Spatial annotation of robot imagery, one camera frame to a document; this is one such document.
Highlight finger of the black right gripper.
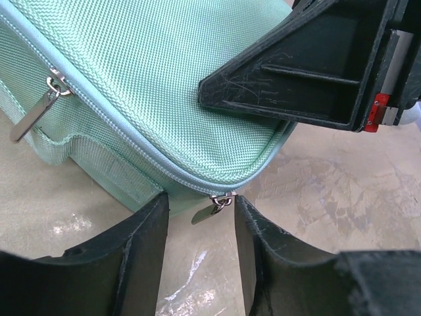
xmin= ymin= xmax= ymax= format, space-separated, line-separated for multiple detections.
xmin=198 ymin=1 xmax=391 ymax=132

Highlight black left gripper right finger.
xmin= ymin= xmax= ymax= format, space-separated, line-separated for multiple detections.
xmin=234 ymin=197 xmax=420 ymax=315

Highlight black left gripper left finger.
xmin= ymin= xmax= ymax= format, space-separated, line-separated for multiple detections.
xmin=1 ymin=192 xmax=169 ymax=315

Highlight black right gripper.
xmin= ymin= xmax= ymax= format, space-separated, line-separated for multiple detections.
xmin=364 ymin=1 xmax=420 ymax=132

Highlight mint green medicine case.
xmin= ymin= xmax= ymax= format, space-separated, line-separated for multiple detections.
xmin=1 ymin=0 xmax=295 ymax=213

